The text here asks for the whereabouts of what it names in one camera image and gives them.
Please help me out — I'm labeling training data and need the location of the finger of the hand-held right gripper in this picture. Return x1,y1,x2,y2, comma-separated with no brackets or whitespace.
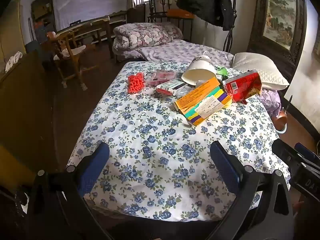
272,139,304,167
294,142,320,165

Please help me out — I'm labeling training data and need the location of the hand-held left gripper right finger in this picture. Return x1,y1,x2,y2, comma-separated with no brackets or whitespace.
210,141,294,240

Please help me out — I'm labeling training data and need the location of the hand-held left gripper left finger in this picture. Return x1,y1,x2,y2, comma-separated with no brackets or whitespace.
30,142,113,240

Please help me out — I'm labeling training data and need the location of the clear plastic wrap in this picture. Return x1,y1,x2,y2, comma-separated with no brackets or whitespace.
172,81,198,99

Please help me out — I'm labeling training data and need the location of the green wrapper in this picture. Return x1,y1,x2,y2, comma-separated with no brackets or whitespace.
214,65,229,80

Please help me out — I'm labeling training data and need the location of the white barcode box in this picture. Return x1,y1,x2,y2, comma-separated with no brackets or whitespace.
156,80,184,96

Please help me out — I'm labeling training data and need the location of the white paper cup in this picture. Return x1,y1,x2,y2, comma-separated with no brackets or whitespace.
182,51,218,86

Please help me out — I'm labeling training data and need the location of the brown bowl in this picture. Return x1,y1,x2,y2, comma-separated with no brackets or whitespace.
274,110,287,128

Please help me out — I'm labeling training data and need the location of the blue floral bedspread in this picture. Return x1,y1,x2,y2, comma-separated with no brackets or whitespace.
66,61,292,223

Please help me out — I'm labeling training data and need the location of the orange striped medicine box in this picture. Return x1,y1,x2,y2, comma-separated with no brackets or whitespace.
174,77,232,127

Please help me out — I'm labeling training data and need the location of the red snack bag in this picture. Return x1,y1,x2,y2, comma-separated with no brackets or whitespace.
221,69,263,105

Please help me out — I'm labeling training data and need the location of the white quilted pillow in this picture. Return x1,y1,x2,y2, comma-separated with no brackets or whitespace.
231,52,290,91

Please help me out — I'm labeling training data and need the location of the orange red foam net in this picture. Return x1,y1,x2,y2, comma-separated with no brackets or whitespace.
127,72,145,94

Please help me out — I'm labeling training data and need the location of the brown wooden cabinet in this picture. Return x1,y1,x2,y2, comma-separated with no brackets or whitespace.
0,50,60,193

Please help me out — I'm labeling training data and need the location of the clear pink plastic packet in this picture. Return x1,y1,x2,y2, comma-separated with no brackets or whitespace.
145,69,177,86

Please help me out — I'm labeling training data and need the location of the white cloth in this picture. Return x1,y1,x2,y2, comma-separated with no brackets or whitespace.
54,45,87,60
5,51,23,72

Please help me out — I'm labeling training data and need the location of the purple floral bed sheet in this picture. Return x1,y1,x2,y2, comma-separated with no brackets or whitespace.
112,40,284,119

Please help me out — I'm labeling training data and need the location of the black metal coat stand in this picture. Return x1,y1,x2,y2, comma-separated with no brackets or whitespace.
224,0,238,53

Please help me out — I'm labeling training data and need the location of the framed landscape painting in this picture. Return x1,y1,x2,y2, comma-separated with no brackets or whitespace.
247,0,308,68

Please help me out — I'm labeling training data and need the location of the folded floral quilt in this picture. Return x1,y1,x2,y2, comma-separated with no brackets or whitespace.
112,22,183,53

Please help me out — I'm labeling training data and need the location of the long wooden table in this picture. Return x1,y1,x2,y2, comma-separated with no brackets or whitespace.
56,15,128,53

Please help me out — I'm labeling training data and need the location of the orange topped metal stool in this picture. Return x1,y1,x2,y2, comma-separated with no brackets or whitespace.
167,9,195,42

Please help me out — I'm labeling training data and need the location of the dark wooden shelf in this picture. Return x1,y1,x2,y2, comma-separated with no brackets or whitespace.
30,0,57,42

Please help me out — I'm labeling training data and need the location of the black jacket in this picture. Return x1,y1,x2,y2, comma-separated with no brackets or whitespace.
176,0,235,30

